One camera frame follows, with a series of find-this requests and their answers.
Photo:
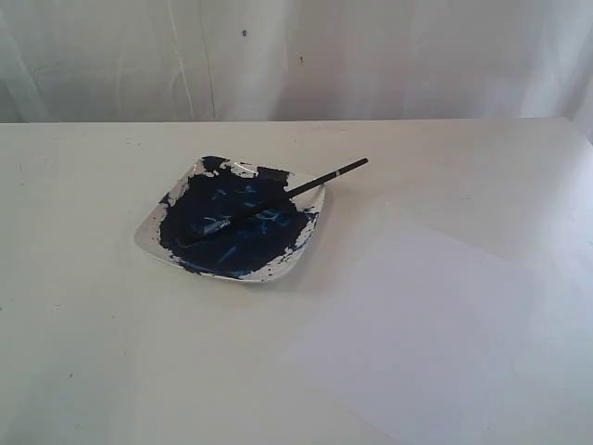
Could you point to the black paintbrush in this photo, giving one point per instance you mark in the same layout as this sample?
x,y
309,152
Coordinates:
x,y
212,228

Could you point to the white paper sheet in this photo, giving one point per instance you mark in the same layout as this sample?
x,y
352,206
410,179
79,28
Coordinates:
x,y
435,339

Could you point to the white plate with blue paint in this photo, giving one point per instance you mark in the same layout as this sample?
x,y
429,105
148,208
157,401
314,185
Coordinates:
x,y
258,250

